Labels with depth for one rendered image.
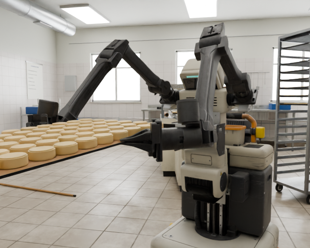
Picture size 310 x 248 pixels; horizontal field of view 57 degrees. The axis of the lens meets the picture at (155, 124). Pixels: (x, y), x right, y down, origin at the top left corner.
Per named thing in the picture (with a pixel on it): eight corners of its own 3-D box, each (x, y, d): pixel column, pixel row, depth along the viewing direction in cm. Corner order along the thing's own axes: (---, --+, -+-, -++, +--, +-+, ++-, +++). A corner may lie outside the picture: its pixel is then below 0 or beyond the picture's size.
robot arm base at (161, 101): (181, 91, 166) (164, 92, 172) (176, 82, 160) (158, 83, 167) (177, 104, 162) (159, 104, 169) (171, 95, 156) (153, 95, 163)
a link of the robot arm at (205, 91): (229, 43, 101) (200, 50, 106) (225, 31, 97) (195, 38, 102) (220, 150, 79) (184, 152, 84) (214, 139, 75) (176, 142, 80)
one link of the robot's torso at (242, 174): (203, 196, 180) (204, 157, 178) (249, 205, 165) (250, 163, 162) (183, 210, 158) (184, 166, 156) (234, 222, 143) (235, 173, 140)
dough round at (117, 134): (107, 140, 72) (107, 133, 72) (110, 137, 77) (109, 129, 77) (127, 139, 72) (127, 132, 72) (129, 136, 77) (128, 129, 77)
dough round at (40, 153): (35, 155, 59) (34, 145, 58) (59, 154, 58) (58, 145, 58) (23, 162, 54) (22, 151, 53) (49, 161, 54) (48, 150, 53)
